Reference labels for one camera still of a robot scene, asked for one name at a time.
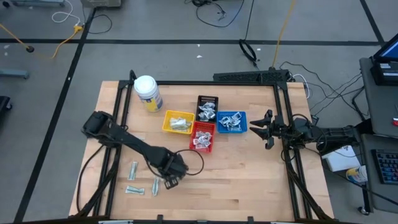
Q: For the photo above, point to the black plastic basket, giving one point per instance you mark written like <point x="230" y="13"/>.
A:
<point x="207" y="99"/>

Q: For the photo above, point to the yellow plastic basket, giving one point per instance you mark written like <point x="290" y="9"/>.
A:
<point x="168" y="113"/>

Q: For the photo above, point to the black round floor puck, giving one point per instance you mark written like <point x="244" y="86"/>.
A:
<point x="30" y="48"/>

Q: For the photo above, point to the lying wipes canister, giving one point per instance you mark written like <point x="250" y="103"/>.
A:
<point x="357" y="175"/>

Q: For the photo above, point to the desk caster wheel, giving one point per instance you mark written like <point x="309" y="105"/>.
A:
<point x="363" y="210"/>

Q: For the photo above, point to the black power strip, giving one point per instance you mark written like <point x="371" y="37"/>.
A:
<point x="248" y="76"/>

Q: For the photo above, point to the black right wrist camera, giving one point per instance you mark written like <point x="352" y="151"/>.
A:
<point x="301" y="127"/>

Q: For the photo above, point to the disinfecting wipes canister white lid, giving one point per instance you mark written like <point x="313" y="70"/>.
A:
<point x="146" y="87"/>

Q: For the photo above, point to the black keyboard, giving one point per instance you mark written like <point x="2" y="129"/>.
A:
<point x="387" y="166"/>

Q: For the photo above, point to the red plastic basket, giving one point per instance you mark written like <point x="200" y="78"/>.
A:
<point x="202" y="125"/>

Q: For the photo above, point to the grey keyboard desk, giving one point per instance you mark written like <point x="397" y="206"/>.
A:
<point x="382" y="199"/>

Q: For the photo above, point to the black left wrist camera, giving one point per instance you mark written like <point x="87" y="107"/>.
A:
<point x="183" y="169"/>

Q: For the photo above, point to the laptop with blue screen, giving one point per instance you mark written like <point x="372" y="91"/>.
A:
<point x="390" y="49"/>

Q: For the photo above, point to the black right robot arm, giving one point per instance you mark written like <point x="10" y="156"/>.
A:
<point x="335" y="135"/>

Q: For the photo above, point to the blue plastic basket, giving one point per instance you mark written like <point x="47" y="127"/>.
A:
<point x="244" y="130"/>

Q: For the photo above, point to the small red item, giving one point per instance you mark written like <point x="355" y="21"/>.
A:
<point x="395" y="122"/>

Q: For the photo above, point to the grey floor bar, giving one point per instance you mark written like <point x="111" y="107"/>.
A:
<point x="14" y="73"/>

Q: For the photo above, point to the grey box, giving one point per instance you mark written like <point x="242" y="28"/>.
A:
<point x="101" y="3"/>

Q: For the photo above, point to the white box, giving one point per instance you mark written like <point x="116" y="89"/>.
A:
<point x="339" y="160"/>

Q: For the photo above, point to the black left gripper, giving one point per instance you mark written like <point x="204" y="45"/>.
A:
<point x="168" y="165"/>

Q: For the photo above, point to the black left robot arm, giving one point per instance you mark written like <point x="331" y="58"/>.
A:
<point x="124" y="140"/>

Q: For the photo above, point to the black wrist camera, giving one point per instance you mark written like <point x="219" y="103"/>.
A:
<point x="301" y="127"/>
<point x="183" y="169"/>

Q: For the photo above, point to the black desktop device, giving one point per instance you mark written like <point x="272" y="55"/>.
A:
<point x="385" y="74"/>

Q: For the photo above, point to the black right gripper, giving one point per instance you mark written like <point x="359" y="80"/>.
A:
<point x="277" y="129"/>

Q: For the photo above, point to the grey furniture base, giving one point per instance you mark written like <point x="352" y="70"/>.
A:
<point x="37" y="2"/>

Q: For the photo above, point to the green-striped bandage packet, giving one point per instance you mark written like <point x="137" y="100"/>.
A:
<point x="155" y="186"/>
<point x="132" y="170"/>
<point x="134" y="190"/>
<point x="183" y="124"/>
<point x="175" y="120"/>
<point x="178" y="127"/>

